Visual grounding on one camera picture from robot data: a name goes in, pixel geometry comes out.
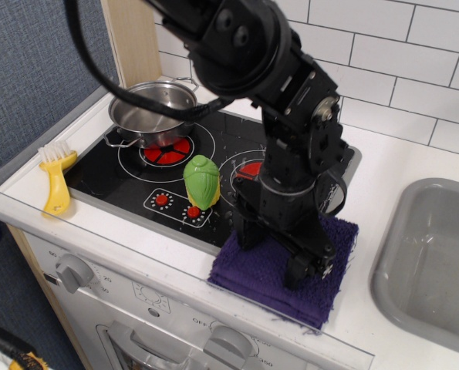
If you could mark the grey oven knob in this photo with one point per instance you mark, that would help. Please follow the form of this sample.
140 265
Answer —
228 345
73 272

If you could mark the yellow white scrub brush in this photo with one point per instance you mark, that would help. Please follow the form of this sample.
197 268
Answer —
55 158

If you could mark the grey oven door handle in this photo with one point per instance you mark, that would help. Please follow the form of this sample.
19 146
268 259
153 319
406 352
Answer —
130 355

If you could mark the stainless steel pot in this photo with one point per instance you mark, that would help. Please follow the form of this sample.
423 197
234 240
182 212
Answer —
142 128

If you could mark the green yellow toy corn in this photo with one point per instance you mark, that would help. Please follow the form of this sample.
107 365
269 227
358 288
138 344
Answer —
202 182

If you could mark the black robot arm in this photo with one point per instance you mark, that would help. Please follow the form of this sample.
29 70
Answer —
247 49

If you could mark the grey sink basin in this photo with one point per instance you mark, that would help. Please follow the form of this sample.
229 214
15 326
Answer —
415 281

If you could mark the grey right oven knob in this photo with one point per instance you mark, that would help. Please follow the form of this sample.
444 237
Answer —
228 345

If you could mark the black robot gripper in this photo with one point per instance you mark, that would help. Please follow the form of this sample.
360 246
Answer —
289 215

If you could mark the black toy stovetop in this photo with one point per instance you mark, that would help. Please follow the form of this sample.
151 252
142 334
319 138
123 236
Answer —
146 186

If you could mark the light wooden side panel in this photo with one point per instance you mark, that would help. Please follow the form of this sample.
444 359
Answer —
133 39

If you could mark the yellow object bottom left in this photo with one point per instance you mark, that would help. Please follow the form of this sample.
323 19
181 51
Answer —
26 361

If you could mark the grey left oven knob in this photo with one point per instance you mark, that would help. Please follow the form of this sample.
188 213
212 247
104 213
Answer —
73 272

